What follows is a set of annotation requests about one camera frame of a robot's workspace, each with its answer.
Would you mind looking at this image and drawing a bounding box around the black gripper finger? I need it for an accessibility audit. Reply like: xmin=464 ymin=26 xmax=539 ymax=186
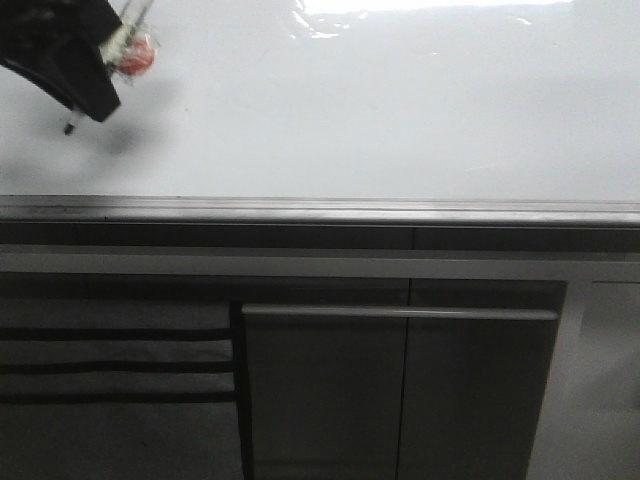
xmin=1 ymin=1 xmax=122 ymax=122

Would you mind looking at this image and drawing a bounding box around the grey cabinet with doors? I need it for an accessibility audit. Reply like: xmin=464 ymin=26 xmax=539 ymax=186
xmin=1 ymin=221 xmax=639 ymax=479

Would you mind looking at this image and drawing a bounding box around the white black whiteboard marker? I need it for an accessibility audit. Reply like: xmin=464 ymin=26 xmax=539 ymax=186
xmin=62 ymin=1 xmax=156 ymax=136

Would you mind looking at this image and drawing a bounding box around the white whiteboard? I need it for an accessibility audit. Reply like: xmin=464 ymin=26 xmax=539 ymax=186
xmin=1 ymin=1 xmax=639 ymax=226

